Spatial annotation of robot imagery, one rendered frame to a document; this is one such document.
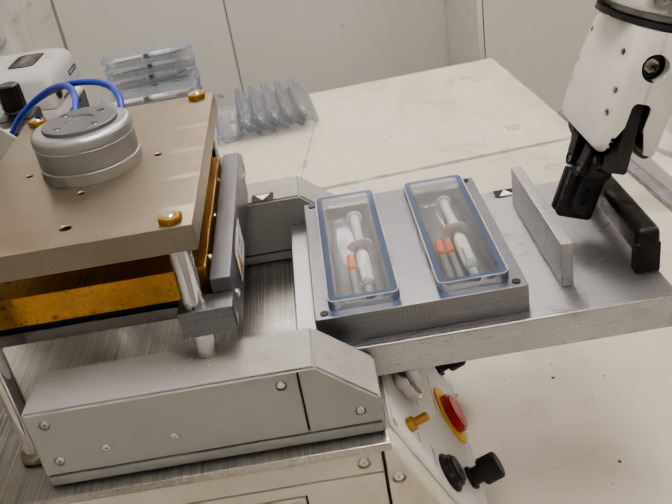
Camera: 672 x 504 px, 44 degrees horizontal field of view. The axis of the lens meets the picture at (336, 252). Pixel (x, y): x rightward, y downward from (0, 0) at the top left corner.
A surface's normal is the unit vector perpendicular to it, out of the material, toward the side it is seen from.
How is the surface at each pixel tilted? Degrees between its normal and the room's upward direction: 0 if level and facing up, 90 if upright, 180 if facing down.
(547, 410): 0
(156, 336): 0
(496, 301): 90
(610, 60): 70
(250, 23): 90
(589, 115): 76
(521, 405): 0
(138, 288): 90
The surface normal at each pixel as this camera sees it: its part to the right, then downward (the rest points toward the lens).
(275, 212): 0.07, 0.49
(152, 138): -0.15, -0.85
